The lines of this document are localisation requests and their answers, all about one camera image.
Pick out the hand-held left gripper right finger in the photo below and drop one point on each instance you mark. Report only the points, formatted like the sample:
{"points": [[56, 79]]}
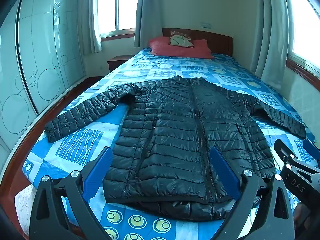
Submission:
{"points": [[222, 170]]}

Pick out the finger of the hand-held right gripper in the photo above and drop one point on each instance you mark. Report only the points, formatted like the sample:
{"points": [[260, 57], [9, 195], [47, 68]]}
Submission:
{"points": [[311, 147], [283, 150]]}

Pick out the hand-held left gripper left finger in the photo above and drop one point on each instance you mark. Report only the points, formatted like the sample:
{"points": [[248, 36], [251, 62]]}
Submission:
{"points": [[100, 170]]}

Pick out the black puffer jacket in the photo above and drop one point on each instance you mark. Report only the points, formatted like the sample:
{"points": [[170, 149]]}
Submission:
{"points": [[175, 130]]}

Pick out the person's right hand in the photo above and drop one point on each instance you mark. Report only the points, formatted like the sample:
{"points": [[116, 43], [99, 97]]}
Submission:
{"points": [[298, 213]]}

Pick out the blue patterned bedsheet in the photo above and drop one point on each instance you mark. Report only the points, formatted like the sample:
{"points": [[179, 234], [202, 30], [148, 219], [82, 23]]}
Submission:
{"points": [[82, 145]]}

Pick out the white quilted mattress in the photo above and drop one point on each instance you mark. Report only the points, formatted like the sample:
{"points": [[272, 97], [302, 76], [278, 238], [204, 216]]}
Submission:
{"points": [[23, 205]]}

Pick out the wooden nightstand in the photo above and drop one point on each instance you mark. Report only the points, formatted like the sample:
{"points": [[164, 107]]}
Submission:
{"points": [[118, 61]]}

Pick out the wide window with wooden sill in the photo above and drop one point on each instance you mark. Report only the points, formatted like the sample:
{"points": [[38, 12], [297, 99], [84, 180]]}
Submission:
{"points": [[305, 30]]}

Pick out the long grey curtain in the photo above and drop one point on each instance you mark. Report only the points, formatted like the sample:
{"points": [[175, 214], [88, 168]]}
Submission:
{"points": [[272, 30]]}

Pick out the wooden headboard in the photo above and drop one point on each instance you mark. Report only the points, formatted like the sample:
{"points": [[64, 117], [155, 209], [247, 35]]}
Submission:
{"points": [[217, 42]]}

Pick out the glass sliding door wardrobe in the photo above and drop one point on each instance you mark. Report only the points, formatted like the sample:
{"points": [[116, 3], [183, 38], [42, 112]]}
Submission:
{"points": [[45, 55]]}

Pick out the red pillow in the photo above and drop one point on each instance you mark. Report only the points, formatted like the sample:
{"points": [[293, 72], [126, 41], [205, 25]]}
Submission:
{"points": [[175, 50]]}

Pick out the cream printed cushion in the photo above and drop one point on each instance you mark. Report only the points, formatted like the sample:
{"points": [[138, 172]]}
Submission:
{"points": [[180, 40]]}

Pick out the narrow grey curtain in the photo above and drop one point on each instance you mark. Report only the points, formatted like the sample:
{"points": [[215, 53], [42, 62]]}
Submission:
{"points": [[91, 17]]}

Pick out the grey curtain beside headboard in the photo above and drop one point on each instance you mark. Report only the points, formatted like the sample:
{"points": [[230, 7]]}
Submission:
{"points": [[147, 12]]}

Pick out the wooden bed side rail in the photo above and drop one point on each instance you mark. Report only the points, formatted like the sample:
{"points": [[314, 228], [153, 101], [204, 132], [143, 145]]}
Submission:
{"points": [[22, 152]]}

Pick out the white wall socket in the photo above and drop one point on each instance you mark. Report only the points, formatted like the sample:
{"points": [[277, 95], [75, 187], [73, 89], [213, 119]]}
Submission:
{"points": [[206, 25]]}

